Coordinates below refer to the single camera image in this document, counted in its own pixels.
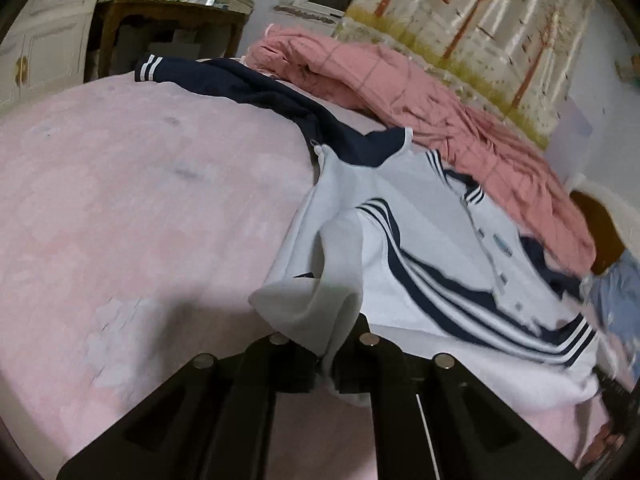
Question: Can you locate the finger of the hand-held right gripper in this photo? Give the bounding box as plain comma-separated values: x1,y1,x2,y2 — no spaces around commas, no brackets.
591,367,630,413

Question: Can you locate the tree print wall mural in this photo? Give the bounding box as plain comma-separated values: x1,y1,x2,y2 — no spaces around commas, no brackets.
332,0,603,150

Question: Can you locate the wooden side table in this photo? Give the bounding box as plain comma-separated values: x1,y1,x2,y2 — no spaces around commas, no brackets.
96,0,251,79

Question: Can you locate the brown headboard with white trim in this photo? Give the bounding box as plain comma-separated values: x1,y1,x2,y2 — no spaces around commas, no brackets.
569,174,634,277

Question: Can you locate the white and navy striped jacket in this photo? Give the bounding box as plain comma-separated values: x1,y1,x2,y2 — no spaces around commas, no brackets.
134,54,602,409

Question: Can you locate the blue cloth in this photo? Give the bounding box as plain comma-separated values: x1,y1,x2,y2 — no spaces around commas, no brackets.
579,252,640,362

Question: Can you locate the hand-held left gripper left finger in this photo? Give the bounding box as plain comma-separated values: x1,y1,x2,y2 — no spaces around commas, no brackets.
56,332,322,480

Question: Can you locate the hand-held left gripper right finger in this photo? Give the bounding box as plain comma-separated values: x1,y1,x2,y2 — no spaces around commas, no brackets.
331,313,585,480

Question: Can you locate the pink plaid quilt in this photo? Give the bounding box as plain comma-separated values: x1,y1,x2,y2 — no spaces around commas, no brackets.
245,24,599,278

